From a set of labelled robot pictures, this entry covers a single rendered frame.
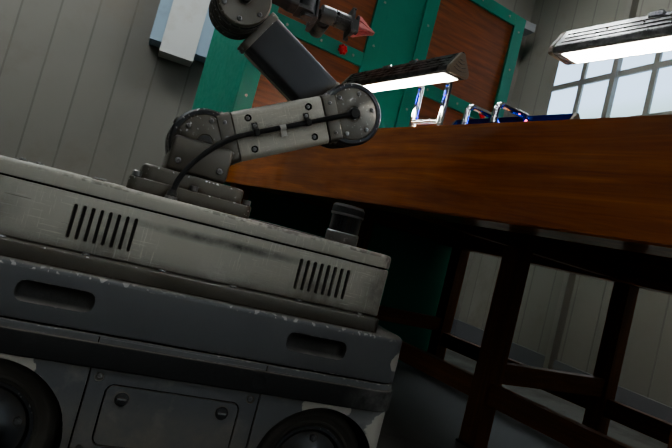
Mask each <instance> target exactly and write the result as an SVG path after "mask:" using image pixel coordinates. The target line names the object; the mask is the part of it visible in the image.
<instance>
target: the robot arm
mask: <svg viewBox="0 0 672 448"><path fill-rule="evenodd" d="M320 1H321V0H272V4H275V5H277V6H279V7H281V8H282V9H284V10H285V11H287V12H289V13H292V14H293V16H294V17H296V18H299V19H301V20H303V21H305V22H307V23H306V29H305V31H306V32H309V33H310V35H311V36H313V37H315V38H320V37H322V35H323V34H324V33H325V31H326V30H327V29H328V27H329V26H332V27H334V28H337V29H339V30H342V31H344V34H343V41H346V42H347V40H348V39H349V38H348V36H350V37H359V36H373V35H374V34H375V32H374V31H373V30H372V29H371V28H370V27H369V26H368V24H367V23H366V22H365V20H364V19H363V18H362V17H361V16H359V15H358V16H357V18H356V19H355V17H356V10H357V8H355V7H353V9H352V10H351V11H350V12H349V14H346V13H344V12H341V11H339V10H337V9H334V8H332V7H329V6H327V5H324V4H323V5H322V6H321V8H320V9H319V7H320Z"/></svg>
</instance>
